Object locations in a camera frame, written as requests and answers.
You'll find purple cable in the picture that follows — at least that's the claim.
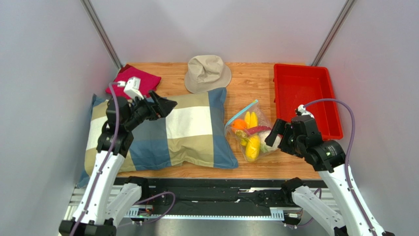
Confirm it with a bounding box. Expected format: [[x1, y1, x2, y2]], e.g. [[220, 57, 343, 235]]
[[302, 98, 379, 236], [68, 82, 127, 236]]

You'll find plaid pillow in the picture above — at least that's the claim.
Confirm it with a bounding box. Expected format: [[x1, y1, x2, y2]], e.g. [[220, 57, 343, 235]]
[[76, 87, 239, 188]]

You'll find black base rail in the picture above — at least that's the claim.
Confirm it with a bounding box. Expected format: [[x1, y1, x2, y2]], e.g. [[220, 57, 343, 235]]
[[113, 177, 328, 217]]

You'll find beige bucket hat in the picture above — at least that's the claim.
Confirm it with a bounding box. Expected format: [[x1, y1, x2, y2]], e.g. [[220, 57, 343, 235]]
[[184, 55, 232, 93]]

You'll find fake orange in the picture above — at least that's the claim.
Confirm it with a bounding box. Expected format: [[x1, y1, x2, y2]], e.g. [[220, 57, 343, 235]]
[[231, 118, 247, 133]]

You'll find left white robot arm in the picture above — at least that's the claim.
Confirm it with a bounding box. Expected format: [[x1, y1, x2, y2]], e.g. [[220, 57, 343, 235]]
[[59, 90, 177, 236]]

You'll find fake banana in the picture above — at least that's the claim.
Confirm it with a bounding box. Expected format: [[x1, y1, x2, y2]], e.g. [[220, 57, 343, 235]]
[[244, 111, 259, 129]]

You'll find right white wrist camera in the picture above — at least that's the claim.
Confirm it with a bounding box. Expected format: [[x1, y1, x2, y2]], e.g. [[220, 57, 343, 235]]
[[295, 104, 314, 118]]

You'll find fake red chili pepper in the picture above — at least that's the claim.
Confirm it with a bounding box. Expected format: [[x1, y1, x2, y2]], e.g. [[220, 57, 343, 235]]
[[245, 126, 272, 136]]

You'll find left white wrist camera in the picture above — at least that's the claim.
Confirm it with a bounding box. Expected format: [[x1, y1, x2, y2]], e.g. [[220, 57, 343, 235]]
[[123, 77, 144, 100]]

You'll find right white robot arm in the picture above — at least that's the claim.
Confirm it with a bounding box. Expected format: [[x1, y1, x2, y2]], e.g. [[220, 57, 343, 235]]
[[265, 115, 392, 236]]

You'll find clear zip top bag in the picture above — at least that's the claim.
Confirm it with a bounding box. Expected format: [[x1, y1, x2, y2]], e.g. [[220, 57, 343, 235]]
[[224, 99, 281, 162]]

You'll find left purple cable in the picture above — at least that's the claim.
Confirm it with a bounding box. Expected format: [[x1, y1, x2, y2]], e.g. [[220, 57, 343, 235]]
[[68, 82, 127, 236]]

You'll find red plastic bin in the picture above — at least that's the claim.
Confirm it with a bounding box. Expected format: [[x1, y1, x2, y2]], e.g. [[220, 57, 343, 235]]
[[273, 64, 343, 140]]

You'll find fake white cauliflower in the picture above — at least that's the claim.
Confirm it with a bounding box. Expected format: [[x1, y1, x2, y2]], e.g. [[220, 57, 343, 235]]
[[258, 131, 281, 153]]

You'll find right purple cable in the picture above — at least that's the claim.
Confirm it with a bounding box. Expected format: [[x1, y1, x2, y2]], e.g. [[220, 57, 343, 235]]
[[302, 98, 379, 236]]

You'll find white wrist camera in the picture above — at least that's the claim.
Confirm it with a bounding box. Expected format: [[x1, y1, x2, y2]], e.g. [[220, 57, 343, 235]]
[[123, 77, 144, 100], [295, 104, 314, 118]]

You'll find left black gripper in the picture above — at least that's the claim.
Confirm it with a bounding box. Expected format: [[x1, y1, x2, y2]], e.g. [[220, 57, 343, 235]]
[[124, 90, 177, 131]]

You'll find magenta folded cloth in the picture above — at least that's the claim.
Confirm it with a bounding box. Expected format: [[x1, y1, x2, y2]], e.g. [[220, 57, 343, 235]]
[[114, 65, 161, 98]]

